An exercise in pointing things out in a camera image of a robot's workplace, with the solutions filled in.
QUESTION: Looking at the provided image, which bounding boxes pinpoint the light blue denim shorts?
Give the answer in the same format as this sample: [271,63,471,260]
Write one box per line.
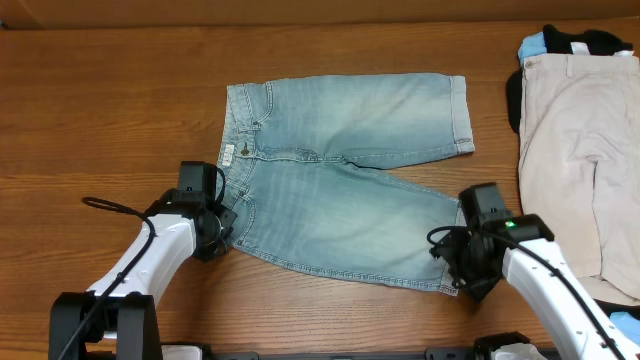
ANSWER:
[218,73,475,295]

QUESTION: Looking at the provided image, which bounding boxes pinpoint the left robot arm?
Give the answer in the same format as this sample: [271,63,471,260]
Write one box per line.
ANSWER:
[48,161,236,360]

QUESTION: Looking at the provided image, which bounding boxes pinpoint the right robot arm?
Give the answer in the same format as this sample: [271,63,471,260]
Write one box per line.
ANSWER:
[427,183,639,359]

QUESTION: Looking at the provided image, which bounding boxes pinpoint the light blue garment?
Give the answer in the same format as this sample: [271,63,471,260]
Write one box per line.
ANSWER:
[517,32,640,346]

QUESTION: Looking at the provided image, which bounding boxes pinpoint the beige pink shorts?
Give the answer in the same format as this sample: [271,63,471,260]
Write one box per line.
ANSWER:
[517,52,640,307]

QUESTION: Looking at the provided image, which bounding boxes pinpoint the black garment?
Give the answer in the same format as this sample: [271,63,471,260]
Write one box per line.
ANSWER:
[505,23,640,321]

